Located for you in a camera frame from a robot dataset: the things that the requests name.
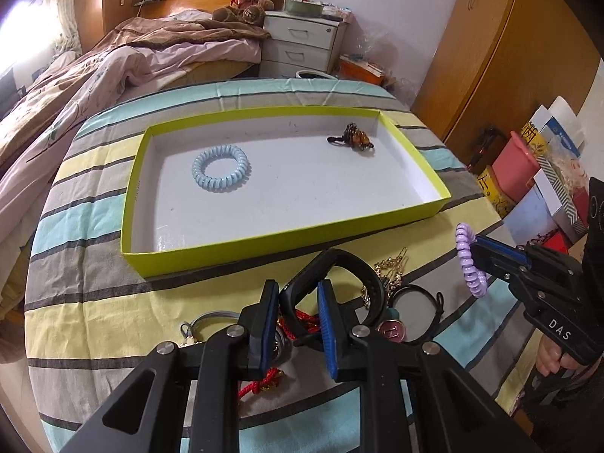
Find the black cord charm bracelet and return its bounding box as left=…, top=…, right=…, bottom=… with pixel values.
left=376, top=283, right=445, bottom=345

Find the purple spiral hair tie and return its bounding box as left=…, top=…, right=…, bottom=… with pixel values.
left=455, top=222, right=490, bottom=299

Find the red knot bracelet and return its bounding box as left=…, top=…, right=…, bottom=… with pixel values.
left=236, top=308, right=323, bottom=402

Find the black wristband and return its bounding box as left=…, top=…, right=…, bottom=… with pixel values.
left=279, top=248, right=387, bottom=352

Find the grey hair tie with flower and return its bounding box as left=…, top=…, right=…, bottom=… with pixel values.
left=178, top=310, right=242, bottom=346

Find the gold chain bracelet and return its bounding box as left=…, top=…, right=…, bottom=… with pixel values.
left=360, top=245, right=410, bottom=310

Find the light blue spiral hair tie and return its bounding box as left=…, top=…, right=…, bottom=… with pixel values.
left=190, top=144, right=251, bottom=194

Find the amber bead bracelet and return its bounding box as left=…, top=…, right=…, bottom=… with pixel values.
left=327, top=122, right=376, bottom=153

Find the right hand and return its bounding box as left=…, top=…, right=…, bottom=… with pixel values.
left=535, top=336, right=584, bottom=378

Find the yellow printed box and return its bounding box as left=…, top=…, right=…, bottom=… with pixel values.
left=477, top=166, right=516, bottom=219

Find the pink plastic bin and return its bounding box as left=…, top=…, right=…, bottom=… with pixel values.
left=492, top=131, right=539, bottom=202

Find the green shallow cardboard box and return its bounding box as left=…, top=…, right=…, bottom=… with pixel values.
left=121, top=106, right=450, bottom=278

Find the striped bed sheet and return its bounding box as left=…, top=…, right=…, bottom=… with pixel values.
left=25, top=79, right=539, bottom=451

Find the wooden wardrobe on right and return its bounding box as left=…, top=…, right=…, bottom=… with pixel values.
left=411, top=0, right=600, bottom=163

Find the orange cardboard box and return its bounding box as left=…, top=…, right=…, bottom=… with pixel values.
left=338, top=54, right=386, bottom=86

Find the black and white waste bin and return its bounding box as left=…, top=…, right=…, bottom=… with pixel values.
left=295, top=69, right=335, bottom=80

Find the white bedside drawer cabinet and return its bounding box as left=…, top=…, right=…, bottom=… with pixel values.
left=259, top=11, right=348, bottom=78

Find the brown and pink duvet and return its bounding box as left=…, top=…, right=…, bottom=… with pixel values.
left=1, top=11, right=270, bottom=237

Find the green basket on cabinet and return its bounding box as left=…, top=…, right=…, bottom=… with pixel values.
left=284, top=0, right=324, bottom=18

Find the brown teddy bear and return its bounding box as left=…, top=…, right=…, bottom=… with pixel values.
left=212, top=0, right=279, bottom=27

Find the floral curtain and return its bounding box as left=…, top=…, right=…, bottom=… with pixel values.
left=43, top=0, right=82, bottom=56

